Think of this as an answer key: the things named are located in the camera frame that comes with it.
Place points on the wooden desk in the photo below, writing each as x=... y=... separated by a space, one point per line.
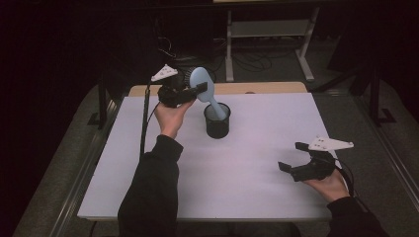
x=263 y=88

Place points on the black mesh cup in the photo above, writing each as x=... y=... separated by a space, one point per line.
x=217 y=126

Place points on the person's right hand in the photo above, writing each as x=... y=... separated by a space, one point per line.
x=329 y=187

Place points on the black metal stand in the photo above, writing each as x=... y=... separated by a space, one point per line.
x=102 y=98
x=375 y=98

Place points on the person's left hand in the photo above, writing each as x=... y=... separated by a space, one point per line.
x=171 y=118

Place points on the light blue hairbrush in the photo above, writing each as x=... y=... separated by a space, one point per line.
x=201 y=79

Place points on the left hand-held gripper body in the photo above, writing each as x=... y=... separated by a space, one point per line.
x=173 y=94

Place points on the white table cover board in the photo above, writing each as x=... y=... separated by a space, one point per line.
x=237 y=184

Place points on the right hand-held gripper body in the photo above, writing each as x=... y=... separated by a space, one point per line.
x=313 y=168

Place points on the white metal desk frame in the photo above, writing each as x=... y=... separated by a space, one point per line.
x=270 y=28

